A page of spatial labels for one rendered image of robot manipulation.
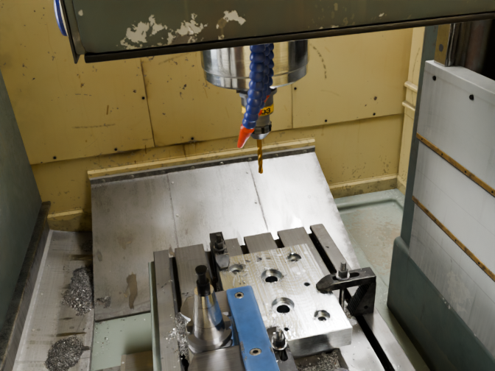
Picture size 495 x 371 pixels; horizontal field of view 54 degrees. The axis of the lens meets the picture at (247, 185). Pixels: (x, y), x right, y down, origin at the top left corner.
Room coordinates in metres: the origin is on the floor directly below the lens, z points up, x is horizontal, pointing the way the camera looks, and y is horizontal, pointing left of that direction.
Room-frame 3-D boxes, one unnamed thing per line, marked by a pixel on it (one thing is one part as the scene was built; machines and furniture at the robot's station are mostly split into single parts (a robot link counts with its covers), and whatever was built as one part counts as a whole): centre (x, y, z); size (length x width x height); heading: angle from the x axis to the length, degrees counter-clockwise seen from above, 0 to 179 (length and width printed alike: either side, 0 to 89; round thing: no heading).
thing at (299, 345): (0.81, -0.05, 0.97); 0.29 x 0.23 x 0.05; 10
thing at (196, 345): (0.48, 0.07, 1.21); 0.06 x 0.06 x 0.03
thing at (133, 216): (1.37, 0.10, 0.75); 0.89 x 0.67 x 0.26; 100
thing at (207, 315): (0.48, 0.07, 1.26); 0.04 x 0.04 x 0.07
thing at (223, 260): (0.96, 0.08, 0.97); 0.13 x 0.03 x 0.15; 10
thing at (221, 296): (0.53, 0.07, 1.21); 0.07 x 0.05 x 0.01; 100
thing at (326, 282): (0.82, -0.20, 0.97); 0.13 x 0.03 x 0.15; 100
